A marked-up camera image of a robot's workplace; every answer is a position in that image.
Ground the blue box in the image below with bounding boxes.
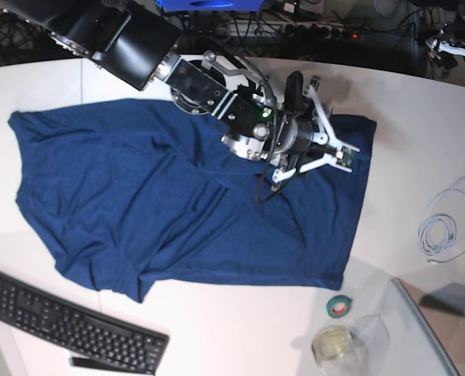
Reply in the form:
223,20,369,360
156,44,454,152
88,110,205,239
155,0,264,12

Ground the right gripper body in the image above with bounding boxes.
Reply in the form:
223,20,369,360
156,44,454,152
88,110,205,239
271,105,334,176

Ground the clear glass jar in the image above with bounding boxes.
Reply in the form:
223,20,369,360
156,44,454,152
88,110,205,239
311,326,359,376

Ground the black power strip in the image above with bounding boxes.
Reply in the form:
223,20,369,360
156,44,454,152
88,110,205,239
282,23,361,42

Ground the green electrical tape roll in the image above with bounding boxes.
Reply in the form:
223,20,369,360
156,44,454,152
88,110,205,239
326,295,353,319

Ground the coiled white cable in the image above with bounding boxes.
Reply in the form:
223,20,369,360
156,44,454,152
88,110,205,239
417,170,465,264

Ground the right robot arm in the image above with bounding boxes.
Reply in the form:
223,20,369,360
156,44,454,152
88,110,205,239
2,1,344,182

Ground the black computer keyboard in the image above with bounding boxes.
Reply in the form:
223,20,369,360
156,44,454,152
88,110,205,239
0,272,169,375

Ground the dark blue t-shirt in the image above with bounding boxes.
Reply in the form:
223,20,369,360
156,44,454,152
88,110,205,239
9,99,377,302

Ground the glass panel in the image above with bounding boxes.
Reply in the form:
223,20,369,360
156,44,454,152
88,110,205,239
391,275,465,375

